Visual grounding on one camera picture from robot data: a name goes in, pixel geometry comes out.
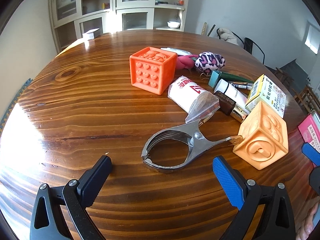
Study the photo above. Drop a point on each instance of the person right hand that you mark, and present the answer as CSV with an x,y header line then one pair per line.
x,y
306,226

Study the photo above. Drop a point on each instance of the black packaged lighter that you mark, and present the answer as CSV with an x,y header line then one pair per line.
x,y
241,85

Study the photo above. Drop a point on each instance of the large metal clamp clip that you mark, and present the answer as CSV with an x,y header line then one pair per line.
x,y
188,134

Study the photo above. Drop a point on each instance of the pink knotted rope toy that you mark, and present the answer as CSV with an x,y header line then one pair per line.
x,y
186,62

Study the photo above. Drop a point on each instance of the white cosmetic tube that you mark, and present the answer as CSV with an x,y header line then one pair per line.
x,y
233,93

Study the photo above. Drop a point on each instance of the chair with beige jacket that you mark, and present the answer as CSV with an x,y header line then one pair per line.
x,y
228,36

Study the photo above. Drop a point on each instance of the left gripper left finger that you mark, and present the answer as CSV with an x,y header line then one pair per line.
x,y
47,220

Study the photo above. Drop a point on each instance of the beige display cabinet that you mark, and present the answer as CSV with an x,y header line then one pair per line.
x,y
71,18

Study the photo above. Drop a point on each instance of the small white tube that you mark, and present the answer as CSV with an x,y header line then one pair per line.
x,y
179,52

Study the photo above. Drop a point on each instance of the white bowl on shelf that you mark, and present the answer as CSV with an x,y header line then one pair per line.
x,y
173,24

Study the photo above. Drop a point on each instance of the yellow white medicine box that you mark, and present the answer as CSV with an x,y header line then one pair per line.
x,y
264,89

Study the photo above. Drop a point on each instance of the brown cosmetic bottle gold cap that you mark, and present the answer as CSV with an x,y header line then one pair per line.
x,y
230,107

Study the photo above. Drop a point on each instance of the dark orange rubber cube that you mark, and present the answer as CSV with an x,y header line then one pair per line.
x,y
152,69

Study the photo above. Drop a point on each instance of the white box on table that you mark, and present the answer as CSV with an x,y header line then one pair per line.
x,y
91,34

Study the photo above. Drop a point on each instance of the white roll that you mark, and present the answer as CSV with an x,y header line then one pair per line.
x,y
199,103

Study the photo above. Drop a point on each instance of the light orange rubber cube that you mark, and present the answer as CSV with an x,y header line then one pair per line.
x,y
265,137

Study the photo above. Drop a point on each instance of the pink metal tin box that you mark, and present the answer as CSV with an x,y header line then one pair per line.
x,y
309,129

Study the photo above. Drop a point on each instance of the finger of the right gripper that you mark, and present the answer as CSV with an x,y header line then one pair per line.
x,y
311,153

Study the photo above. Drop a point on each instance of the leopard print plush pouch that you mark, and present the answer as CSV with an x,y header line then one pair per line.
x,y
208,62

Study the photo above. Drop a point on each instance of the teal binder clip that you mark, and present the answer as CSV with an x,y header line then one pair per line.
x,y
214,78

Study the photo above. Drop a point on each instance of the green pen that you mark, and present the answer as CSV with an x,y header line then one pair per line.
x,y
231,77

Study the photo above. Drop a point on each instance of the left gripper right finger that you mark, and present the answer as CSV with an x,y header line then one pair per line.
x,y
277,219

